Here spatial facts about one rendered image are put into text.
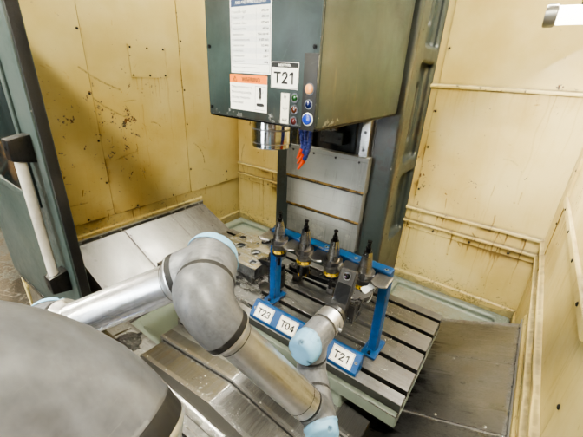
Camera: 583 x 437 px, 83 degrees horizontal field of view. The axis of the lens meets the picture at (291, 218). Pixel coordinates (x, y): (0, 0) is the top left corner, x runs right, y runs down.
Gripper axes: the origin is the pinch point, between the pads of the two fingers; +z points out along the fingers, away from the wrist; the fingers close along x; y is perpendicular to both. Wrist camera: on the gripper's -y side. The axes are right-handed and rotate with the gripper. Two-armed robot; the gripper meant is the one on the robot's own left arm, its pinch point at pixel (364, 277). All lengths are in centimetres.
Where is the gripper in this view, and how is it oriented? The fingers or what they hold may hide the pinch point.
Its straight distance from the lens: 106.1
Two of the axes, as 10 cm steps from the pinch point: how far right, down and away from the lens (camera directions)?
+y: -0.5, 9.0, 4.3
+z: 5.9, -3.3, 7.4
